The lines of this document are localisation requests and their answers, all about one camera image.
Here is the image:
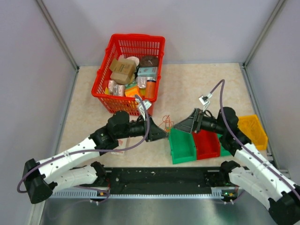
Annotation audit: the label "pink wrapped snack pack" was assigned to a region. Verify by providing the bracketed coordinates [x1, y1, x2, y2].
[108, 80, 125, 97]

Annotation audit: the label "red plastic shopping basket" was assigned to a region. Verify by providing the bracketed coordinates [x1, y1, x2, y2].
[91, 34, 165, 116]

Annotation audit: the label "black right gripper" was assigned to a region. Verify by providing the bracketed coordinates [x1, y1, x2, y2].
[173, 108, 225, 135]

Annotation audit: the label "long yellow wire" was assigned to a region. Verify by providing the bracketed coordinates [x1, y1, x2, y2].
[240, 116, 265, 148]

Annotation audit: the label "teal snack box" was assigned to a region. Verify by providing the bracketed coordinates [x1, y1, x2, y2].
[137, 67, 158, 77]

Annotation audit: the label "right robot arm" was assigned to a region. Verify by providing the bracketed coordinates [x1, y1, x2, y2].
[174, 107, 300, 225]

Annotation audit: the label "white round plate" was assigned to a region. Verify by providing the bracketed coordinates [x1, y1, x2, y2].
[118, 55, 140, 67]

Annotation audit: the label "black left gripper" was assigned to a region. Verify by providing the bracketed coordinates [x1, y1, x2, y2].
[117, 114, 169, 143]

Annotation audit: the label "green plastic bin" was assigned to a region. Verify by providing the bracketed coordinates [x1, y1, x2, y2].
[169, 128, 196, 164]
[217, 134, 231, 157]

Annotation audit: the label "small brown cardboard box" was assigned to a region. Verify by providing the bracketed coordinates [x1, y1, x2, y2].
[110, 72, 133, 85]

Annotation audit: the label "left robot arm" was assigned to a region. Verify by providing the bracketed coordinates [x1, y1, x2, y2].
[21, 111, 168, 204]

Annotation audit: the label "silver foil snack pack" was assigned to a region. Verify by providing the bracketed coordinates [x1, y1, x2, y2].
[136, 76, 156, 89]

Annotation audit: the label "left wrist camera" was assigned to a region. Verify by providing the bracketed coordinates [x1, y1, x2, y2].
[135, 95, 152, 121]

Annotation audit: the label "red plastic bin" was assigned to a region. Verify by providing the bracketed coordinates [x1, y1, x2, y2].
[192, 130, 221, 160]

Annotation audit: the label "yellow plastic bin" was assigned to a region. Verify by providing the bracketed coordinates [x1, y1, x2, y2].
[238, 114, 268, 151]

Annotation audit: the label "left green plastic bin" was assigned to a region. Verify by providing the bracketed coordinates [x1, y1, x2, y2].
[169, 128, 196, 164]

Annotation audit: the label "right green plastic bin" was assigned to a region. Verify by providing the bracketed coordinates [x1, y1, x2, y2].
[217, 134, 231, 157]

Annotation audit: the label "grey slotted cable duct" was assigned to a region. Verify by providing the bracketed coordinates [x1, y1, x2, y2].
[50, 188, 223, 199]

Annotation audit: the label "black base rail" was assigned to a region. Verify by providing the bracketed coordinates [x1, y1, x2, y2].
[102, 167, 236, 195]

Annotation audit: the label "white tissue pack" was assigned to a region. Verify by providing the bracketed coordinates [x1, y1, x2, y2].
[111, 138, 130, 156]

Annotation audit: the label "orange wire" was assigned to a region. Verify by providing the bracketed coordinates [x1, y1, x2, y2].
[158, 114, 175, 133]

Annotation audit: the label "orange bottle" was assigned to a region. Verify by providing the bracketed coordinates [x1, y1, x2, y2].
[145, 80, 156, 99]

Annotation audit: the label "orange yellow sticky notes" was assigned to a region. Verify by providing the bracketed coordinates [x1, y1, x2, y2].
[125, 84, 141, 98]

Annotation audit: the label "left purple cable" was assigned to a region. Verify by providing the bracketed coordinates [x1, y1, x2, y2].
[16, 95, 150, 204]

